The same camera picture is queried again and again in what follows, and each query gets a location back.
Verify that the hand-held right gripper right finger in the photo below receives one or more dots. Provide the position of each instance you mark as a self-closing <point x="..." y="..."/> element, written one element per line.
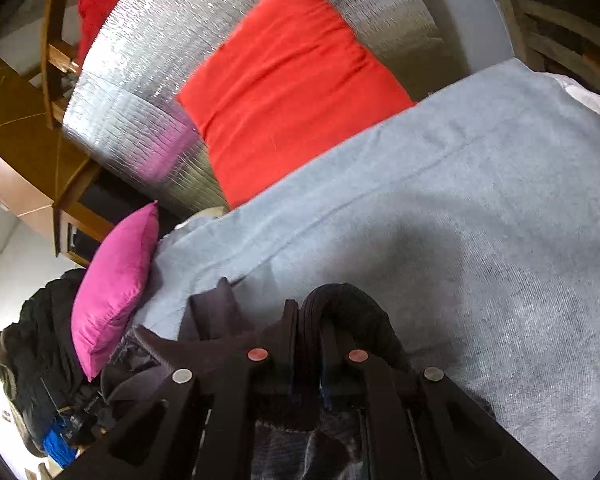
<point x="330" y="360"/>

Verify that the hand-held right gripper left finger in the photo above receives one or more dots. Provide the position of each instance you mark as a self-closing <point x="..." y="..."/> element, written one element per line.
<point x="290" y="360"/>

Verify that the dark grey jacket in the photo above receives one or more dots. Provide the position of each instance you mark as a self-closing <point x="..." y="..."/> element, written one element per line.
<point x="360" y="310"/>

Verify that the pile of dark clothes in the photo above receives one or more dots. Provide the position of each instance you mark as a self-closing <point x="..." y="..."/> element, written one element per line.
<point x="35" y="350"/>

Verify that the blue cloth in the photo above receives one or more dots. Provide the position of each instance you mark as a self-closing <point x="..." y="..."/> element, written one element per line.
<point x="57" y="445"/>

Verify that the pink pillow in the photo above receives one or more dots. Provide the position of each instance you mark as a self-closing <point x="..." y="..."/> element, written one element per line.
<point x="115" y="285"/>

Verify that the light blue blanket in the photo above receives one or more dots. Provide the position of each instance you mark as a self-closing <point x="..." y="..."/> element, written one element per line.
<point x="430" y="210"/>

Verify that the wooden cabinet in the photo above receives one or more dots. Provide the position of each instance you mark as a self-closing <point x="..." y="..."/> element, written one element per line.
<point x="62" y="230"/>

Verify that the orange-red pillow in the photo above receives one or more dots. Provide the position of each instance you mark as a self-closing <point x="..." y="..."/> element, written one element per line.
<point x="290" y="90"/>

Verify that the silver foil insulation mat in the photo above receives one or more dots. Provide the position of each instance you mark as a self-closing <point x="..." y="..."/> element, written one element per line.
<point x="140" y="120"/>

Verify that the wooden chair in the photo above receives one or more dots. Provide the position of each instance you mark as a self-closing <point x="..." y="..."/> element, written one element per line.
<point x="52" y="55"/>

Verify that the white sheet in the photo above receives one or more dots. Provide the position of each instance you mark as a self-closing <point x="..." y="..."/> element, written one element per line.
<point x="595" y="100"/>

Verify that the wooden bench frame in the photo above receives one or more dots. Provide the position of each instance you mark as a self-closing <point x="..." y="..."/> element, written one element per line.
<point x="555" y="20"/>

